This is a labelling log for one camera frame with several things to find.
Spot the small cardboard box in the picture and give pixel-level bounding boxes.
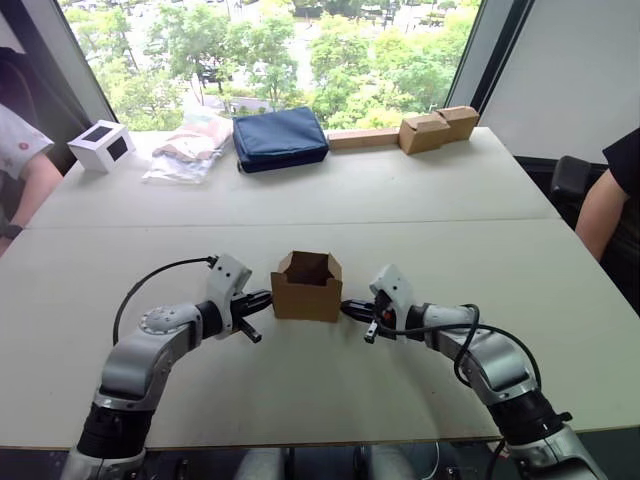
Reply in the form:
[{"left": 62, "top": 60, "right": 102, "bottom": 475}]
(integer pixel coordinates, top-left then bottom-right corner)
[{"left": 270, "top": 250, "right": 345, "bottom": 323}]

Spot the white patterned shirt sleeve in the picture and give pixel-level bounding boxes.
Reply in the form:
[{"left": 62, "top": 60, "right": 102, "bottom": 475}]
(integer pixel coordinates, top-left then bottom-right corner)
[{"left": 0, "top": 102, "right": 55, "bottom": 177}]

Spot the dark window frame post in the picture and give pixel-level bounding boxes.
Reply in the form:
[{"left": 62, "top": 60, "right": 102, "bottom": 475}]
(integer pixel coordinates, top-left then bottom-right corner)
[
  {"left": 443, "top": 0, "right": 527, "bottom": 117},
  {"left": 12, "top": 0, "right": 122, "bottom": 132}
]

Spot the closed brown cardboard box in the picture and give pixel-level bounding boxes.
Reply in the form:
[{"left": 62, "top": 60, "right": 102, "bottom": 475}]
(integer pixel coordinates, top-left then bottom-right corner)
[
  {"left": 433, "top": 105, "right": 481, "bottom": 144},
  {"left": 398, "top": 113, "right": 454, "bottom": 156}
]

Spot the white box with black panels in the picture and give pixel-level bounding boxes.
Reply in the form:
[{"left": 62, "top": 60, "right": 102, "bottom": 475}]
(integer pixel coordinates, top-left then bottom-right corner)
[{"left": 67, "top": 119, "right": 137, "bottom": 174}]

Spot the black t-shirt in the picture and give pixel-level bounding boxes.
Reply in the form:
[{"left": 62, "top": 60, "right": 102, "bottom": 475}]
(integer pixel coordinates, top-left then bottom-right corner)
[{"left": 598, "top": 127, "right": 640, "bottom": 317}]

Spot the grey rounded robot leg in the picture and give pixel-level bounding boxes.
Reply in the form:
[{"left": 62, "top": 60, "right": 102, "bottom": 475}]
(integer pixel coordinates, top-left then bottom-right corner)
[
  {"left": 366, "top": 443, "right": 422, "bottom": 480},
  {"left": 234, "top": 447, "right": 287, "bottom": 480}
]

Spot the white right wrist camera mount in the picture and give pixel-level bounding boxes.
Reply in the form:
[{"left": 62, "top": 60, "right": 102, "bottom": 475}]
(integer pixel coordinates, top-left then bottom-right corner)
[{"left": 368, "top": 263, "right": 417, "bottom": 342}]

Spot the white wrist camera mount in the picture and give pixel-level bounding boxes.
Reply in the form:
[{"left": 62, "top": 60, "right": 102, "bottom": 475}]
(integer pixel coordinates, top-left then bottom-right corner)
[
  {"left": 368, "top": 263, "right": 417, "bottom": 342},
  {"left": 206, "top": 253, "right": 254, "bottom": 334}
]

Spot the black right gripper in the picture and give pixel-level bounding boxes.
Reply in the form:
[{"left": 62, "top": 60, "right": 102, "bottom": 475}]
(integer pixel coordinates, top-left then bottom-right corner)
[{"left": 340, "top": 289, "right": 395, "bottom": 345}]

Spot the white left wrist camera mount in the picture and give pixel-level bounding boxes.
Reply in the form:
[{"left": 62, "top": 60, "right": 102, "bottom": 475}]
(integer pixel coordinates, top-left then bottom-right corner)
[{"left": 206, "top": 253, "right": 254, "bottom": 334}]

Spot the navy blue fabric bag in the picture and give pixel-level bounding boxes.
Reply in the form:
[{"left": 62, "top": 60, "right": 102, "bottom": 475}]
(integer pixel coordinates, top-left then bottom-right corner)
[{"left": 232, "top": 106, "right": 331, "bottom": 175}]

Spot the clear plastic bag of clothes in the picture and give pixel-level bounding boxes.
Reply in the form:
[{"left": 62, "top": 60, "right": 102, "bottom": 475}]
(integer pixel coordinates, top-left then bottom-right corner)
[{"left": 141, "top": 107, "right": 235, "bottom": 186}]

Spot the long tan cardboard block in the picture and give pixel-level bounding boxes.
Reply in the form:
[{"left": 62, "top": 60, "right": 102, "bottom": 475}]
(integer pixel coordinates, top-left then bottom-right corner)
[{"left": 327, "top": 127, "right": 402, "bottom": 152}]

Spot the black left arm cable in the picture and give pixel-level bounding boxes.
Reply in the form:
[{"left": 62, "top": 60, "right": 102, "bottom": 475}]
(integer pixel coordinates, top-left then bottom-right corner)
[{"left": 112, "top": 255, "right": 221, "bottom": 347}]

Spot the black office chair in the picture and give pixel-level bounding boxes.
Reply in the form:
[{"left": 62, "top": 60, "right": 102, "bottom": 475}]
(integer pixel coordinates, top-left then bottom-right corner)
[{"left": 514, "top": 155, "right": 594, "bottom": 224}]

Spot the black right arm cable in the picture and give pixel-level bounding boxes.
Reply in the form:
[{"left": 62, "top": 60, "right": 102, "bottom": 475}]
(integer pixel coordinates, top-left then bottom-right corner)
[{"left": 374, "top": 303, "right": 544, "bottom": 397}]

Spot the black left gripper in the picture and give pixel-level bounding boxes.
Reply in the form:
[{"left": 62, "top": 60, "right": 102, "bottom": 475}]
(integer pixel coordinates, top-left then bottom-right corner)
[{"left": 230, "top": 289, "right": 274, "bottom": 345}]

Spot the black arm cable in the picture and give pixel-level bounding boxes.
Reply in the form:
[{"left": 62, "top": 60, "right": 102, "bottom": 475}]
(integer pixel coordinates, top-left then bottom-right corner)
[
  {"left": 112, "top": 255, "right": 221, "bottom": 347},
  {"left": 374, "top": 303, "right": 544, "bottom": 397}
]

